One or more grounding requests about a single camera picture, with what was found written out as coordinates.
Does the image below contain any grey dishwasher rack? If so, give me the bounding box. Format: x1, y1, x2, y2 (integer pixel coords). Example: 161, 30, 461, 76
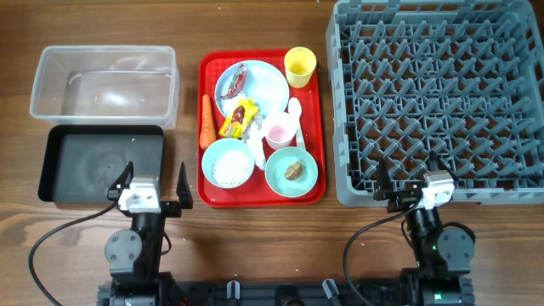
326, 1, 543, 207

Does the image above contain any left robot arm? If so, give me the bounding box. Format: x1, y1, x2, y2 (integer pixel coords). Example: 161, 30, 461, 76
97, 162, 193, 306

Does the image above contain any clear plastic bin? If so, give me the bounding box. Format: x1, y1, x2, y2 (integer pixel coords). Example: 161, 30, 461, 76
29, 45, 181, 129

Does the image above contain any black plastic bin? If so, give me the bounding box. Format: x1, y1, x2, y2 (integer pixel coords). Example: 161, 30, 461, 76
37, 125, 165, 204

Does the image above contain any light blue rice bowl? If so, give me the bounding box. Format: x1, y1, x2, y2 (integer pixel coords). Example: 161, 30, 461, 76
201, 138, 255, 189

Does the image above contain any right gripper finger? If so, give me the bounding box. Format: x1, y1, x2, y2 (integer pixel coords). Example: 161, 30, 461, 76
427, 150, 459, 183
373, 158, 394, 200

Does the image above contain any white plastic spoon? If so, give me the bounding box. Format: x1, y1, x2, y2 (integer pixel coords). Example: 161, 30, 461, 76
287, 97, 306, 150

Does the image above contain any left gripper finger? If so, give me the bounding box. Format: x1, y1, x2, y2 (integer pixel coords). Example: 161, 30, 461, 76
107, 161, 133, 200
176, 162, 193, 208

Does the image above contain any red plastic tray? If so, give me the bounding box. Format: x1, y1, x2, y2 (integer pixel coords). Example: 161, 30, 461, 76
196, 48, 326, 208

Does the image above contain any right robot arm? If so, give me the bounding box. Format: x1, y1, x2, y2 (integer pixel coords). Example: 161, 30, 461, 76
373, 151, 476, 306

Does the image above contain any light blue plate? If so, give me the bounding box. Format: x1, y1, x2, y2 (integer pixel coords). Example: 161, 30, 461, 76
213, 60, 290, 116

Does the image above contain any white tissue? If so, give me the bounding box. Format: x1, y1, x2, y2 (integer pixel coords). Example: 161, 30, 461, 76
222, 93, 266, 171

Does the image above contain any pink plastic cup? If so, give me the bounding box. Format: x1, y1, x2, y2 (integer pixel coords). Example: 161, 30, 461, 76
263, 112, 297, 150

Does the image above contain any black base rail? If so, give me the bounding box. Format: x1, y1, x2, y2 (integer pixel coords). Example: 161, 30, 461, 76
97, 278, 476, 306

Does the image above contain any brown food scrap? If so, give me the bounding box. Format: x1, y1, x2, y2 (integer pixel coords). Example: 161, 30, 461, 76
284, 161, 304, 180

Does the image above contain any yellow plastic cup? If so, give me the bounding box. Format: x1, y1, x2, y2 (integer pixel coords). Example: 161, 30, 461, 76
284, 47, 317, 88

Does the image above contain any red snack wrapper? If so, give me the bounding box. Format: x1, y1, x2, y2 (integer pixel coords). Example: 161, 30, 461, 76
221, 64, 247, 99

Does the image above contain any teal bowl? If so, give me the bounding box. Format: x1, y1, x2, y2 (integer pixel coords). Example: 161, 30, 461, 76
264, 146, 319, 198

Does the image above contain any orange carrot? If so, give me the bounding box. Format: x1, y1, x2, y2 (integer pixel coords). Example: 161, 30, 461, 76
199, 94, 217, 150

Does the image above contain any yellow snack wrapper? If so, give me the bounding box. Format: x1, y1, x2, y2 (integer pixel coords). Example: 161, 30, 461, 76
218, 98, 259, 139

